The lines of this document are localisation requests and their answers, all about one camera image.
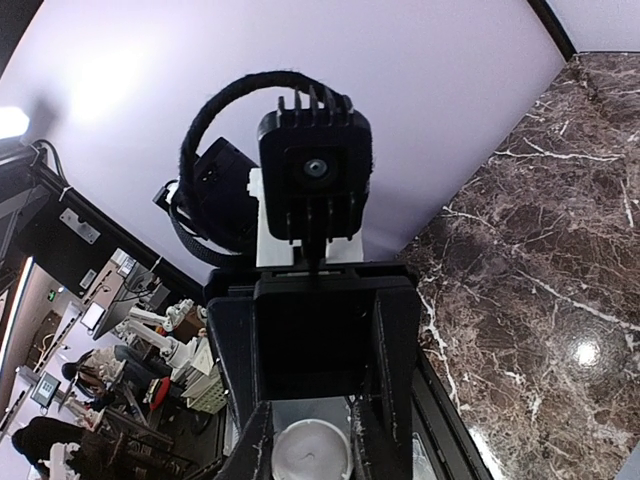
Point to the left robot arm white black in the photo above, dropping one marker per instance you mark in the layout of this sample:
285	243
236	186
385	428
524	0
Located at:
219	210

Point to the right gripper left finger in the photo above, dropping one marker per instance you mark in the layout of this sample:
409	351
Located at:
251	457

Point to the black front table rail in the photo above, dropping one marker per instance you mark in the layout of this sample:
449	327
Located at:
449	450

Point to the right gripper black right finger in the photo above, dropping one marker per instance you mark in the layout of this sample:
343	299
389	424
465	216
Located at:
373	451

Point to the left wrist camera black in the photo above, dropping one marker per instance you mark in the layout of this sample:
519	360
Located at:
316	163

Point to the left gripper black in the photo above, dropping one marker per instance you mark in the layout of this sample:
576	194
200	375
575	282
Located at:
351	329

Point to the white glue bottle cap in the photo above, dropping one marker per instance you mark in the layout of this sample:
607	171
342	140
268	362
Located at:
311	449

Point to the white perforated metal basket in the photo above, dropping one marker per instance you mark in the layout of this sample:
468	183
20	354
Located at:
205	393

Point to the black right frame post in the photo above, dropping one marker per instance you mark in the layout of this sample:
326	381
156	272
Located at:
554	28

